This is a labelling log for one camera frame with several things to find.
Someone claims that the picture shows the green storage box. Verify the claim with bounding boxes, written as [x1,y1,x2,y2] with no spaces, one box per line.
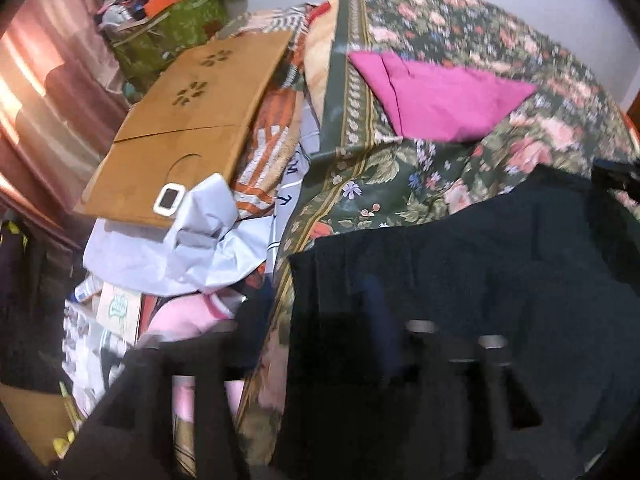
[110,0,232,93]

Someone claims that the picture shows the black pants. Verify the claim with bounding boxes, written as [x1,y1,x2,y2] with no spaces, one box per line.
[289,160,640,480]

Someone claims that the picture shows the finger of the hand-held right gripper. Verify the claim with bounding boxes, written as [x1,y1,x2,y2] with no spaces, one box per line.
[591,156,640,206]

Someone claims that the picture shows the wooden lap desk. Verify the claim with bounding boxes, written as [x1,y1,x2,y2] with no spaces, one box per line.
[74,30,296,228]

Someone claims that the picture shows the beige fleece blanket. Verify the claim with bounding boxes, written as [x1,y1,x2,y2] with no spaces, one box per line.
[299,0,352,117]

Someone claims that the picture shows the cardboard box with green label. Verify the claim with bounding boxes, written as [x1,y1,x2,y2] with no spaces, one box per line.
[94,281,147,347]

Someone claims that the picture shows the white printed sheet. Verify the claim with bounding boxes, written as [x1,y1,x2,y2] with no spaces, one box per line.
[267,97,328,266]

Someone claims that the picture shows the pink curtain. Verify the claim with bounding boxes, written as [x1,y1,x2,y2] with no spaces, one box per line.
[0,0,132,243]

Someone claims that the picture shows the magenta cloth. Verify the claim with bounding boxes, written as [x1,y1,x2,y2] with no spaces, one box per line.
[348,51,538,142]

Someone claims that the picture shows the orange striped blanket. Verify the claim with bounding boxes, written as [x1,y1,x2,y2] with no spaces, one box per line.
[220,4,321,222]

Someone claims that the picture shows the dark bag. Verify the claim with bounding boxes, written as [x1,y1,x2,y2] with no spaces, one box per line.
[0,207,87,391]

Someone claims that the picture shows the small white-framed device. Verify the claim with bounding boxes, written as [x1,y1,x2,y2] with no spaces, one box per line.
[153,183,187,217]

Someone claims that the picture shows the orange box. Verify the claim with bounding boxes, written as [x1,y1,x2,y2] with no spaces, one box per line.
[144,0,198,17]

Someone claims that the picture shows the pink cloth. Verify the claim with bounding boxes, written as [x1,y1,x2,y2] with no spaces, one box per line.
[144,290,247,433]

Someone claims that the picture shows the green floral blanket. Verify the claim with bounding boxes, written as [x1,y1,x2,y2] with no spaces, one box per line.
[235,0,640,466]

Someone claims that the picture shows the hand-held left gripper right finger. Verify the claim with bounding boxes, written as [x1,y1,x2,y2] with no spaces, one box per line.
[352,267,591,480]

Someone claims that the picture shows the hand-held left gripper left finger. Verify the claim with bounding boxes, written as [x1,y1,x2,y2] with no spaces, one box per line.
[55,280,276,480]

